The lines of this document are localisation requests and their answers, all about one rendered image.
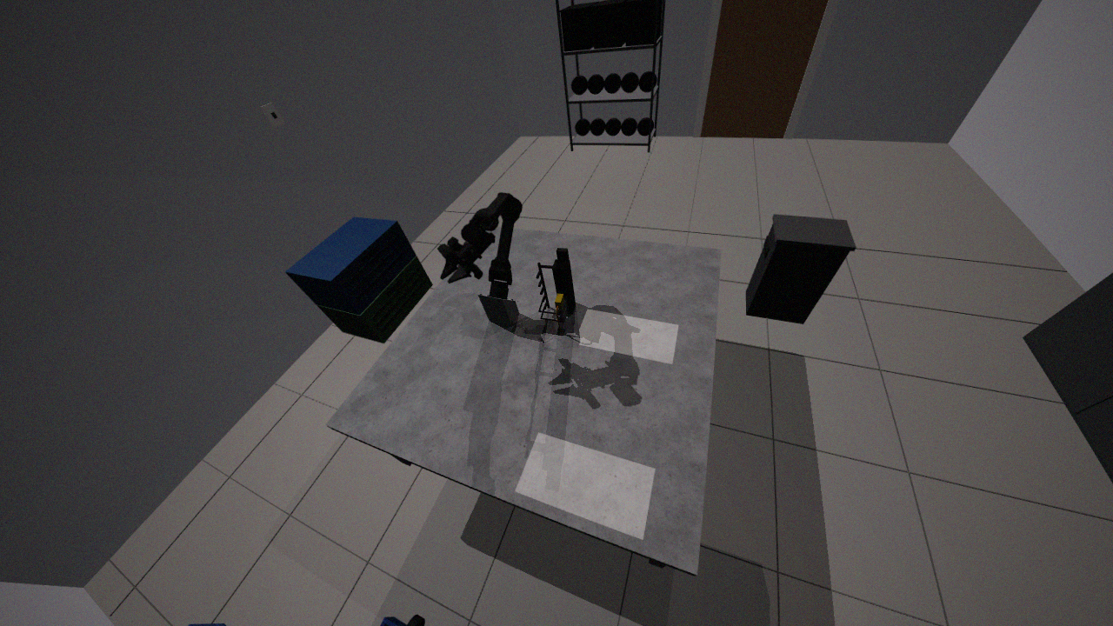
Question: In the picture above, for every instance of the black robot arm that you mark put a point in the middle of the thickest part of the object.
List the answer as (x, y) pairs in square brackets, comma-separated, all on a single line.
[(509, 208)]

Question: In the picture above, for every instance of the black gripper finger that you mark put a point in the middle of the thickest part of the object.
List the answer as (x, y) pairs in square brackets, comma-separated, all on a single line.
[(459, 274), (448, 269)]

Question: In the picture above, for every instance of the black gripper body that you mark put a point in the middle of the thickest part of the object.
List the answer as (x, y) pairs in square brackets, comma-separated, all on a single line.
[(466, 257)]

